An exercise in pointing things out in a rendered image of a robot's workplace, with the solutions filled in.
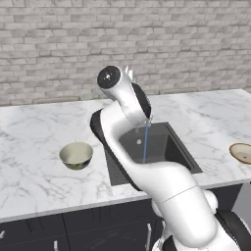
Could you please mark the brown and white bowl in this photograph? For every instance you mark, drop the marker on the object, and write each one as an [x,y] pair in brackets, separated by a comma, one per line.
[242,153]

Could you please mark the dark sink basin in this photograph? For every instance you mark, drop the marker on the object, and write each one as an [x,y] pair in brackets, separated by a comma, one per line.
[165,147]

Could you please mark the olive green bowl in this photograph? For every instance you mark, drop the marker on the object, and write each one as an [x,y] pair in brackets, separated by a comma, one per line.
[76,156]

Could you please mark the silver tap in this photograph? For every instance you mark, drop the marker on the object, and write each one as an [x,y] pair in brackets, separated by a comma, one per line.
[130,73]

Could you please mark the blue water stream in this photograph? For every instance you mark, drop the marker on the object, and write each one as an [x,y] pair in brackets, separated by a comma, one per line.
[145,143]

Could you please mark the dark cupboard door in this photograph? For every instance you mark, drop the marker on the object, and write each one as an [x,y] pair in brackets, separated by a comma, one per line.
[29,233]
[108,225]
[225,197]

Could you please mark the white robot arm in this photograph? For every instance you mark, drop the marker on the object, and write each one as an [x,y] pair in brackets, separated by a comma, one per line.
[176,192]

